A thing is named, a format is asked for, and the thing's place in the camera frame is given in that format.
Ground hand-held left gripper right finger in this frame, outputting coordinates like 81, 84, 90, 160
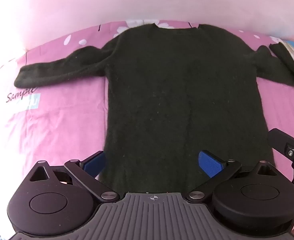
187, 150, 275, 202

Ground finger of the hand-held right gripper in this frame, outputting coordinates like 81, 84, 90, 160
267, 128, 294, 188

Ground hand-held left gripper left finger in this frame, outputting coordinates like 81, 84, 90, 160
29, 151, 120, 203

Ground dark green knit sweater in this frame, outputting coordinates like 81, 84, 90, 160
14, 23, 294, 193

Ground pink floral bed sheet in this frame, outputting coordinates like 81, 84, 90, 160
0, 19, 294, 240

